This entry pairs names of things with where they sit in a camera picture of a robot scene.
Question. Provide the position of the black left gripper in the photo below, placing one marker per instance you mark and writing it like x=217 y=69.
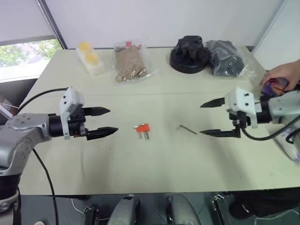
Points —
x=77 y=127

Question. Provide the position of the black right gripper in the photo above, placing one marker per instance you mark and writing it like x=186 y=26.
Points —
x=243 y=120

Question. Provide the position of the purple snack packet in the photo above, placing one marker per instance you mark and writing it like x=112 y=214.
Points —
x=274 y=87

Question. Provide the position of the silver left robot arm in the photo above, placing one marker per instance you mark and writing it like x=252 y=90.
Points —
x=21 y=131

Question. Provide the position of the small metal hex key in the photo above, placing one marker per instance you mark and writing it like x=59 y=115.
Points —
x=186 y=129

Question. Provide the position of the person's bare hand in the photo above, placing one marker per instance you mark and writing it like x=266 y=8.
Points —
x=286 y=72

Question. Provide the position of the orange block with pins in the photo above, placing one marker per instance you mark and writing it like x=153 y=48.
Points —
x=146 y=136

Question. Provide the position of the clear bag of black items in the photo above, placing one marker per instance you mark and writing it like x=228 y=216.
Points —
x=225 y=58

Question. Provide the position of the yellow round cup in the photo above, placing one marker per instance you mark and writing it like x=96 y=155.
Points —
x=84 y=46
x=91 y=57

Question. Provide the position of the clear bag of rubber bands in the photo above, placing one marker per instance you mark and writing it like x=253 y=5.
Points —
x=131 y=63

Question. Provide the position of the black round base object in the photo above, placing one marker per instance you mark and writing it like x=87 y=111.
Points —
x=188 y=56

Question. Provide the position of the white plastic packet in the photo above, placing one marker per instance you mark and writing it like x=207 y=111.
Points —
x=289 y=147

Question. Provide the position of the grey rounded robot leg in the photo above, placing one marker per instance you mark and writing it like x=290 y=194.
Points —
x=182 y=209
x=125 y=211

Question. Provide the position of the black bag on floor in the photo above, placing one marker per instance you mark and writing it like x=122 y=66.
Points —
x=264 y=202

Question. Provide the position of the white partition panel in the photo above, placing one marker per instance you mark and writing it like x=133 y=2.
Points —
x=279 y=30

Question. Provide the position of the white roller blind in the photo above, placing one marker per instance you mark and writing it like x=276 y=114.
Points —
x=23 y=18

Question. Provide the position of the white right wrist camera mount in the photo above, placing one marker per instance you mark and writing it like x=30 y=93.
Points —
x=241 y=100

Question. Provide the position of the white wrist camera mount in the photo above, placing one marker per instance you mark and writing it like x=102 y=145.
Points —
x=241 y=100
x=70 y=97

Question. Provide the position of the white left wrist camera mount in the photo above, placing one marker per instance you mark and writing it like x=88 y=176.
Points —
x=70 y=97

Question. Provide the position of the black metal bracket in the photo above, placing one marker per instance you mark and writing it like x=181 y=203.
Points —
x=92 y=214
x=221 y=207

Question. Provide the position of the dark window frame post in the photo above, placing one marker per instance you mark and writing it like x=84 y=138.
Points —
x=54 y=25

